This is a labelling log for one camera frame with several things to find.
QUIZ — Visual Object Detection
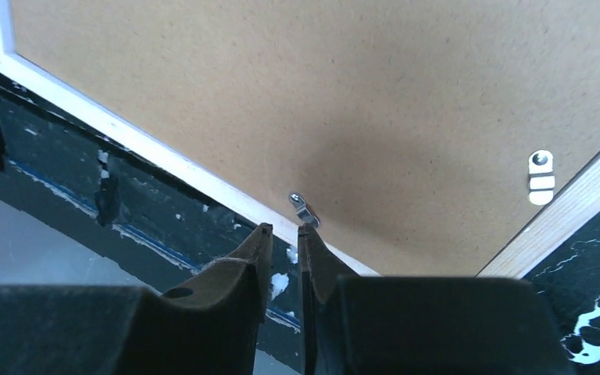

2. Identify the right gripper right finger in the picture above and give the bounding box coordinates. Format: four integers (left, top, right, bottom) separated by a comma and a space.
298, 224, 574, 374

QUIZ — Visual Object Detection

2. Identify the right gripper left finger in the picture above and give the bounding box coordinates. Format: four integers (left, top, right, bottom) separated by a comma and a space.
0, 223, 273, 374

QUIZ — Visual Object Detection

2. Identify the picture frame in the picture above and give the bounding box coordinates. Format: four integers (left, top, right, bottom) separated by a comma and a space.
0, 0, 600, 280

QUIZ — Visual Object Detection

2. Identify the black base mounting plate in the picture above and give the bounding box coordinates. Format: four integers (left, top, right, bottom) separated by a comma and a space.
0, 89, 302, 370

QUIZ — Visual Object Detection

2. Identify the metal turn clip near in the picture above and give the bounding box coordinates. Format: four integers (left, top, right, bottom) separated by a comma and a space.
288, 192, 320, 229

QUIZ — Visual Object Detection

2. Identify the metal turn clip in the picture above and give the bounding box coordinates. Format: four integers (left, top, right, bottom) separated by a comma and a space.
288, 192, 320, 229
528, 150, 556, 206

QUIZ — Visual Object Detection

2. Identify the metal turn clip right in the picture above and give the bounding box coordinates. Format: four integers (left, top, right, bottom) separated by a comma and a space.
528, 150, 556, 206

